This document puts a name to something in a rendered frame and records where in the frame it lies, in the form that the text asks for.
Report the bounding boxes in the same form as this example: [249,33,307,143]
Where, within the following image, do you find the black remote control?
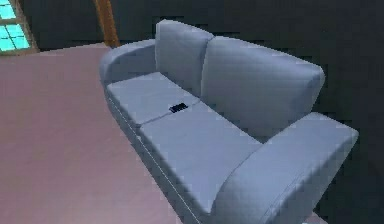
[168,102,189,114]

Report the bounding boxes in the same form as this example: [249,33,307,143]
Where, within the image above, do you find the brown wooden post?
[93,0,122,49]

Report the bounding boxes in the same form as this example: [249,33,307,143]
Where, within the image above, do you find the window with tan frame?
[0,0,40,56]

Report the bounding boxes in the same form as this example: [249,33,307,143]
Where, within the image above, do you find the light blue sofa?
[98,19,360,224]

